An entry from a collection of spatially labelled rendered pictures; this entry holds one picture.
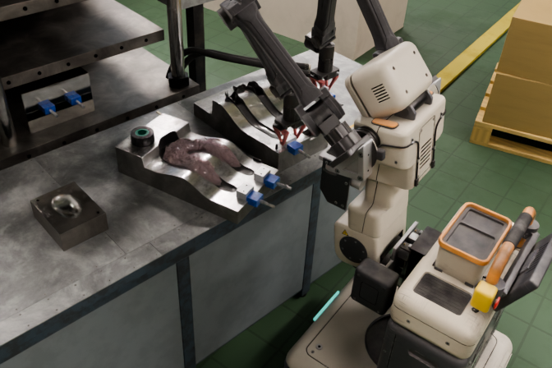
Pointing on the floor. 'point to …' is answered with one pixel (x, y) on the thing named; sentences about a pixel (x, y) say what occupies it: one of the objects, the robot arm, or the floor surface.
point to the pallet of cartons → (521, 85)
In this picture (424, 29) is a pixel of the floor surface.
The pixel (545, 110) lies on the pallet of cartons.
